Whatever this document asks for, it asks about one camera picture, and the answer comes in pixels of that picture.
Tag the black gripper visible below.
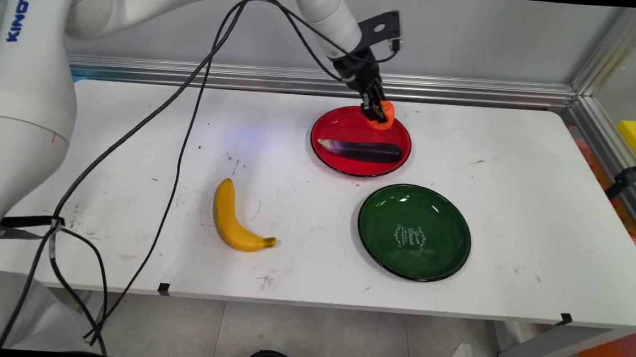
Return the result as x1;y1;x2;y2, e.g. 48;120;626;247
330;44;392;123

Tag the orange toy fruit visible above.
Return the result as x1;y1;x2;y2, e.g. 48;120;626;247
366;98;397;132

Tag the yellow toy banana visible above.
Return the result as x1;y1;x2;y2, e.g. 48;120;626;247
211;177;282;255

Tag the red plate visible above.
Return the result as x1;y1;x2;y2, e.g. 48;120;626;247
308;103;415;181

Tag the purple toy eggplant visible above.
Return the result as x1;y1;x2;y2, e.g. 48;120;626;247
316;138;405;165

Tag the green plate with white print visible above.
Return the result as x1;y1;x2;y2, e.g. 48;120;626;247
354;181;476;285

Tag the grey table leg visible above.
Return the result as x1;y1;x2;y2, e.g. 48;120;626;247
497;321;636;357

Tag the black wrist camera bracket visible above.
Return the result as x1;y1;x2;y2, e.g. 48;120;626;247
355;8;406;55

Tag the aluminium frame back rail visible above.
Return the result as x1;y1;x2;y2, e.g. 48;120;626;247
66;53;578;111

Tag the aluminium frame side rail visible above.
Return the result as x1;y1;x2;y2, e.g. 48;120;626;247
553;94;636;245

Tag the thick black cable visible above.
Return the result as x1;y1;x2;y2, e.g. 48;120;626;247
0;0;364;357

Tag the aluminium frame post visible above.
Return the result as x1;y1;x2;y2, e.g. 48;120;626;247
569;4;636;100

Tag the black cable strap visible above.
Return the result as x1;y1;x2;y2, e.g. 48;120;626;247
0;213;66;244

